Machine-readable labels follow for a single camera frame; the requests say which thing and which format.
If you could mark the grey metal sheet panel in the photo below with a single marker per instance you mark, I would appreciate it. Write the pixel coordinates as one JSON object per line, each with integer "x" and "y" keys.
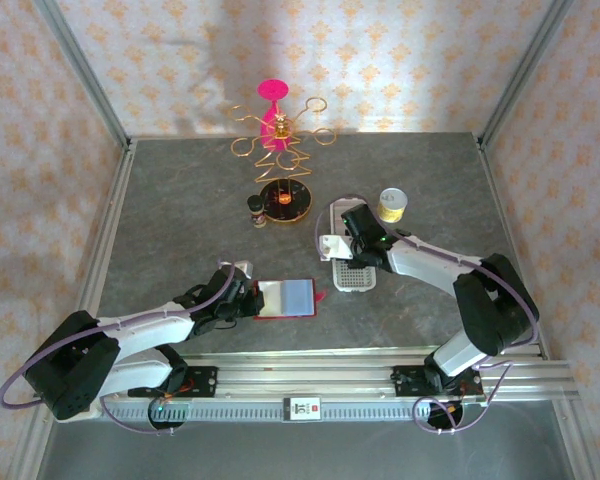
{"x": 300, "y": 450}

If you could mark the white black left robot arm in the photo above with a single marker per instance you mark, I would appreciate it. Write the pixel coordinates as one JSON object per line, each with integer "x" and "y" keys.
{"x": 145, "y": 325}

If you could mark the aluminium frame post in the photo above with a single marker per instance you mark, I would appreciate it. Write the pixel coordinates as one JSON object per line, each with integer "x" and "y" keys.
{"x": 522, "y": 80}
{"x": 87, "y": 80}

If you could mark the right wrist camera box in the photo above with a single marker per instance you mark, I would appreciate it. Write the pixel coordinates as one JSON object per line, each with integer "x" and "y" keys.
{"x": 336, "y": 247}

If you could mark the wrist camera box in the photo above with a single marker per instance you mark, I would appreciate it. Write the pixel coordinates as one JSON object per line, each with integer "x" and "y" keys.
{"x": 336, "y": 247}
{"x": 245, "y": 269}

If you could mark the white label tag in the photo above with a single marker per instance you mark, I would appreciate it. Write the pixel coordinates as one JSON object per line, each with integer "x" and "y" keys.
{"x": 302, "y": 409}

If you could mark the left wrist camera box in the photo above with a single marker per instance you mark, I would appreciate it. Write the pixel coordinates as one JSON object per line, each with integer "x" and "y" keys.
{"x": 245, "y": 269}

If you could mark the yellow tin can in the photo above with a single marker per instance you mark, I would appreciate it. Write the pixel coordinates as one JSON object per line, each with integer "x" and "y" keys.
{"x": 392, "y": 207}

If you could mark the small dark bottle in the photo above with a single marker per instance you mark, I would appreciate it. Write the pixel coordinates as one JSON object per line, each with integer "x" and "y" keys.
{"x": 256, "y": 212}

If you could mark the red card holder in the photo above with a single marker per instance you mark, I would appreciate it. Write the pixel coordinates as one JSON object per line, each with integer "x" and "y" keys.
{"x": 290, "y": 300}

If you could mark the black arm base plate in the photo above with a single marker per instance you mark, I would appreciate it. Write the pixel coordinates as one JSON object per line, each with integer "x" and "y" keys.
{"x": 405, "y": 380}
{"x": 205, "y": 382}

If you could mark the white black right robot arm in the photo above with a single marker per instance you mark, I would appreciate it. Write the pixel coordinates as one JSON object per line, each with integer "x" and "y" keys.
{"x": 430, "y": 260}

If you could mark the aluminium table side rail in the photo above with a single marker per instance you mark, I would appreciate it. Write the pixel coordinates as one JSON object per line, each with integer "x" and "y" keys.
{"x": 514, "y": 250}
{"x": 102, "y": 250}

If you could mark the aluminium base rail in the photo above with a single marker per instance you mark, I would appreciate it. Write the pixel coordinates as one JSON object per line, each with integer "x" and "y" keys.
{"x": 305, "y": 375}

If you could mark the pink wine glass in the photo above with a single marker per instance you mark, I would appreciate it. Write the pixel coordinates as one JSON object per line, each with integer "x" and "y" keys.
{"x": 272, "y": 90}

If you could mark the white perforated plastic tray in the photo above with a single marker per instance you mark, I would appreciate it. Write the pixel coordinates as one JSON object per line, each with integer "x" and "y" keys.
{"x": 355, "y": 280}

